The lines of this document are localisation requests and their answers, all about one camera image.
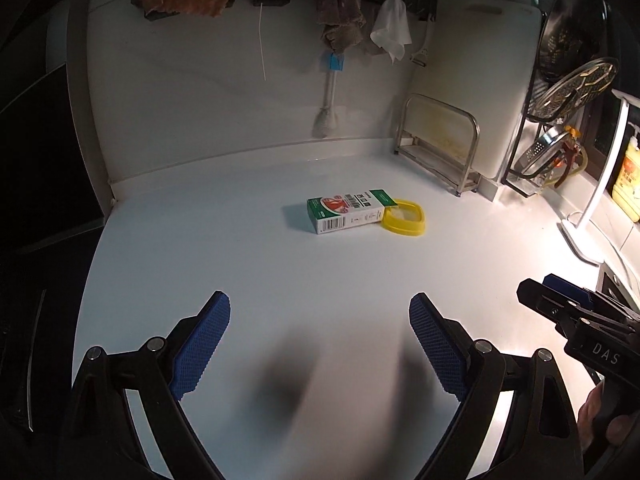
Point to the dark glass panel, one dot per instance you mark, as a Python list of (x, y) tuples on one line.
[(40, 160)]

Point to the white wipe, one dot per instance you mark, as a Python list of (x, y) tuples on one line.
[(392, 30)]

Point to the white desk lamp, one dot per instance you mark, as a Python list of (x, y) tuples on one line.
[(580, 240)]

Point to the grey brown rag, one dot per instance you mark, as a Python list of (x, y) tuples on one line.
[(340, 15)]

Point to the green white carton box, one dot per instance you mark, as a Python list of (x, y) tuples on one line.
[(340, 212)]

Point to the perforated metal steamer plate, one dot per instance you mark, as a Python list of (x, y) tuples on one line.
[(575, 87)]

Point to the white bottle brush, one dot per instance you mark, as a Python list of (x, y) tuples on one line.
[(329, 90)]

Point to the white cutting board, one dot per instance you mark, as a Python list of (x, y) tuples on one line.
[(480, 60)]

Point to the large dark pot lid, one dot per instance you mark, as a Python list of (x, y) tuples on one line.
[(570, 30)]

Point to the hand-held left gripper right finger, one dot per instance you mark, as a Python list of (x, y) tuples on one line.
[(437, 345)]

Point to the yellow plastic lid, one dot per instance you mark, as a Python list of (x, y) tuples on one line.
[(417, 227)]

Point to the yellow detergent bottle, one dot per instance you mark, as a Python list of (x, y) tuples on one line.
[(627, 180)]

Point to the metal grater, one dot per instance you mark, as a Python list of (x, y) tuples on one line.
[(542, 152)]

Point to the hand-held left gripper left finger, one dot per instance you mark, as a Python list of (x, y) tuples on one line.
[(200, 345)]

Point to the metal board rack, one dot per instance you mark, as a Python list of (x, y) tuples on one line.
[(430, 157)]

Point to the person's right hand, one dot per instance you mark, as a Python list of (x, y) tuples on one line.
[(590, 410)]

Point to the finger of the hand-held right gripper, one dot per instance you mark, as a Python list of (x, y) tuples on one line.
[(565, 285), (540, 295)]

